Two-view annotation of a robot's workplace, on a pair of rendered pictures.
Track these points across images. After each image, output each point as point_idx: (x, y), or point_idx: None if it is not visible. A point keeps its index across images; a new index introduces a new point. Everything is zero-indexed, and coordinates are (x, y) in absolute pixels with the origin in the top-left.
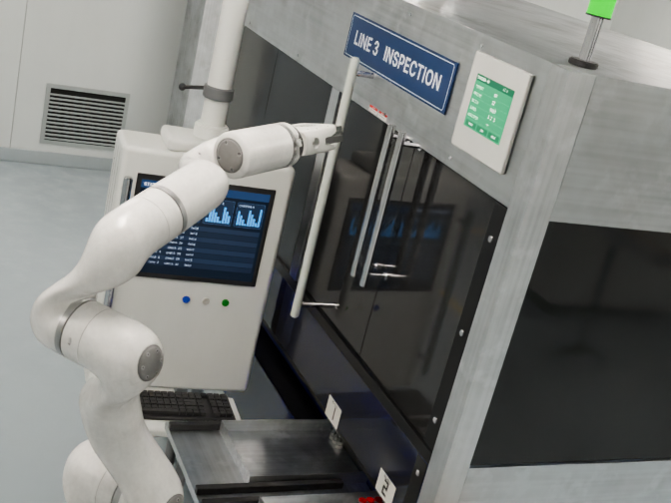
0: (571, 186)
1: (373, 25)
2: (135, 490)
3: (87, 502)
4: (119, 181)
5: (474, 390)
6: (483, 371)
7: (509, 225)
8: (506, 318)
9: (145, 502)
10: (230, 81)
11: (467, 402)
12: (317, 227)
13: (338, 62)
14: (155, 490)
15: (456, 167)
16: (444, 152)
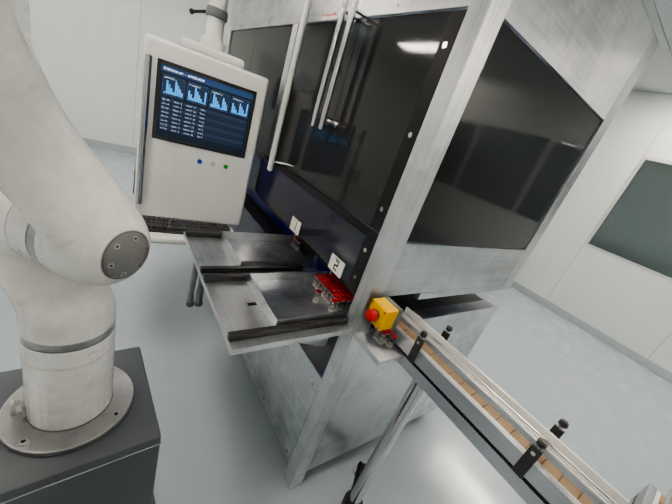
0: None
1: None
2: (45, 211)
3: (1, 244)
4: (143, 62)
5: (422, 177)
6: (431, 161)
7: (471, 19)
8: (455, 113)
9: (69, 233)
10: (224, 3)
11: (416, 187)
12: (284, 106)
13: (298, 5)
14: (88, 217)
15: (405, 8)
16: (392, 4)
